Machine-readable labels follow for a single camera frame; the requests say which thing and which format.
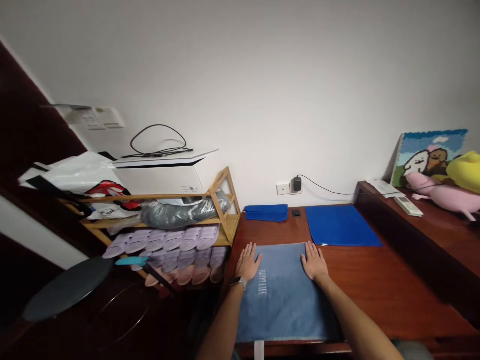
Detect dark wooden raised shelf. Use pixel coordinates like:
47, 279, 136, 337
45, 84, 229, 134
354, 181, 480, 286

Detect light blue embroidered towel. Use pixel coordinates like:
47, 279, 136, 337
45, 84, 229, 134
235, 242, 341, 344

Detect black round stool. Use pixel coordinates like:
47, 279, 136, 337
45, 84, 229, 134
21, 256, 178, 342

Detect bagged grey fabric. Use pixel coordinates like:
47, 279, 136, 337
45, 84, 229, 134
140, 188, 232, 230

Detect person's right hand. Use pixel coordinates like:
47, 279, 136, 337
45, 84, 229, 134
301, 241, 331, 283

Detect folded dark blue towel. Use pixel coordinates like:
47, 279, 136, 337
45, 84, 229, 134
244, 204, 289, 223

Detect rows of purple slippers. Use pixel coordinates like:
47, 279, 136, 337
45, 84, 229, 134
101, 224, 229, 288

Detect bamboo shoe rack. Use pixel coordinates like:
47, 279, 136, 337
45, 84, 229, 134
59, 166, 242, 290

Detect white plastic bag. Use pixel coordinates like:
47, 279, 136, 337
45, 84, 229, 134
17, 151, 144, 221

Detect white wall box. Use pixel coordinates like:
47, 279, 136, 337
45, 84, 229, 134
40, 103, 94, 125

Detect yellow plush toy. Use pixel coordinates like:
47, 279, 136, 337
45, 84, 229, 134
446, 151, 480, 195

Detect person's left hand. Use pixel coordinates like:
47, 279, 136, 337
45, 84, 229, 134
235, 242, 263, 281

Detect teal plastic object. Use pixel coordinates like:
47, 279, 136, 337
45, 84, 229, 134
115, 255, 149, 268

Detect thin black adapter cable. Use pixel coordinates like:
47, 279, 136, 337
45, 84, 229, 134
299, 174, 358, 197

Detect flat dark blue cloth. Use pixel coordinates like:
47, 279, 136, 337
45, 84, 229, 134
305, 204, 384, 248

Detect looped black cable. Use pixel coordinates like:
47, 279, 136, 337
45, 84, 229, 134
120, 124, 195, 160

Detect tufted cartoon picture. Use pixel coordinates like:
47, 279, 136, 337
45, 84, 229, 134
390, 128, 469, 190

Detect pink plush toy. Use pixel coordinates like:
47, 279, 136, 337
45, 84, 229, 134
406, 171, 480, 222

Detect white wall switch panel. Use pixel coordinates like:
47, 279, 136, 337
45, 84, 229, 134
86, 107, 125, 131

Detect person's legs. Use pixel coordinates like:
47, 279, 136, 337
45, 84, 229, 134
391, 338, 436, 360

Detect white remote control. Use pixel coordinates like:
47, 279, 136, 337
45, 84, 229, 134
393, 196, 425, 218

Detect white printer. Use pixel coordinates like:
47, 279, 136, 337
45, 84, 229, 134
111, 148, 221, 196

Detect white paper sheet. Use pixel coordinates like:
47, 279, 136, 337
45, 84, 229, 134
365, 179, 402, 199

